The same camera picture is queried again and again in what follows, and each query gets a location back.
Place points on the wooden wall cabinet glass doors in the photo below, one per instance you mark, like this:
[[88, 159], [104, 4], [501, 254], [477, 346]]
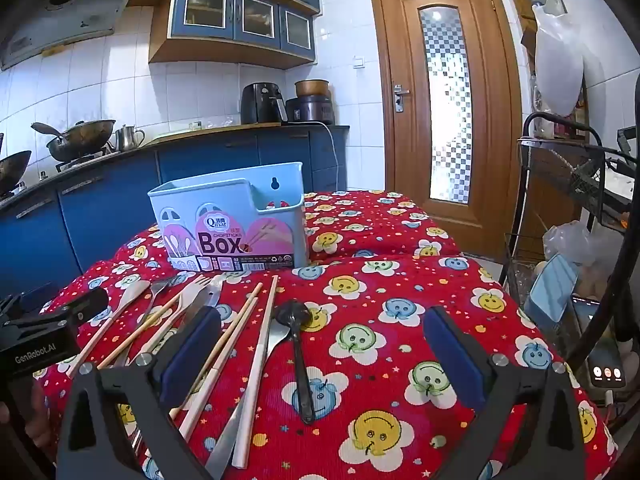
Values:
[[225, 10]]

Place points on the light blue plastic utensil box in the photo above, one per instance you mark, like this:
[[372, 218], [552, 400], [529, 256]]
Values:
[[225, 200]]

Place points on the grey range hood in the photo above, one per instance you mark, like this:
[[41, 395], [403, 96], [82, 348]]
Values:
[[75, 15]]

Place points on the dark wok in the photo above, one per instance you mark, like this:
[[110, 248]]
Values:
[[12, 167]]

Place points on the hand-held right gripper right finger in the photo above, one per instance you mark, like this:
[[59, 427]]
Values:
[[454, 355]]

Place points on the person's left hand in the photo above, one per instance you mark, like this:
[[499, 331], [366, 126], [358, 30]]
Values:
[[37, 412]]

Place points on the clear plastic bag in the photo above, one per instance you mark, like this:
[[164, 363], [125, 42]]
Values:
[[570, 240]]

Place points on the white hanging plastic bag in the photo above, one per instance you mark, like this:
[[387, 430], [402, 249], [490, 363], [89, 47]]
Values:
[[557, 60]]

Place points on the wooden fork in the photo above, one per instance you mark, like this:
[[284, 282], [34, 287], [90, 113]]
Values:
[[192, 292]]

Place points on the smartphone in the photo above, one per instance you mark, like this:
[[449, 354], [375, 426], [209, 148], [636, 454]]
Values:
[[602, 360]]

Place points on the gas stove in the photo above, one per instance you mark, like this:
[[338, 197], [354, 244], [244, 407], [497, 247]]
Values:
[[75, 163]]

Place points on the red smiley flower tablecloth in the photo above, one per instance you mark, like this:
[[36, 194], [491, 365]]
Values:
[[380, 280]]

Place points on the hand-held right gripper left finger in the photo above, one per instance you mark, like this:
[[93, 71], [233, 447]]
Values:
[[192, 347]]

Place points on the black metal rack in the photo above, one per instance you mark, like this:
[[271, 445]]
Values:
[[585, 175]]

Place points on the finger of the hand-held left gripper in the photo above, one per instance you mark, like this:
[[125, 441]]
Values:
[[82, 306]]

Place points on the black spoon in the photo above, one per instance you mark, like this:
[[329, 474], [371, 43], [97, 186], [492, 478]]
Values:
[[294, 315]]

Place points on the blue framed mirror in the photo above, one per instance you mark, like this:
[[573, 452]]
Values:
[[552, 285]]

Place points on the blue base cabinets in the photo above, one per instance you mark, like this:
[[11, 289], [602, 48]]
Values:
[[110, 200]]

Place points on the dark rice cooker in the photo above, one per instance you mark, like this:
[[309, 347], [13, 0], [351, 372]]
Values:
[[310, 109]]

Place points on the brown pot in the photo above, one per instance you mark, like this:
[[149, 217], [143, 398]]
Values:
[[312, 89]]

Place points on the wooden door with glass panel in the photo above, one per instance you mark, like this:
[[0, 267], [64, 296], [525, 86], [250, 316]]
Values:
[[400, 160]]

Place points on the wooden spoon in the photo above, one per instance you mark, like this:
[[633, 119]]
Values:
[[131, 294]]

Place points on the plain wooden chopstick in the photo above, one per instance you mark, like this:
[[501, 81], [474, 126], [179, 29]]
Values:
[[150, 327], [165, 309]]

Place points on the metal kettle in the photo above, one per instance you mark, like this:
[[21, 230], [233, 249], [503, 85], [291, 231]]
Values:
[[127, 139]]

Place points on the large metal wok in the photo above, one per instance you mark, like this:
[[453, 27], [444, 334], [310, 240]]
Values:
[[82, 137]]

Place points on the white wall switch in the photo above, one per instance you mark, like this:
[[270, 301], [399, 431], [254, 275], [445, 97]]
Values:
[[359, 61]]

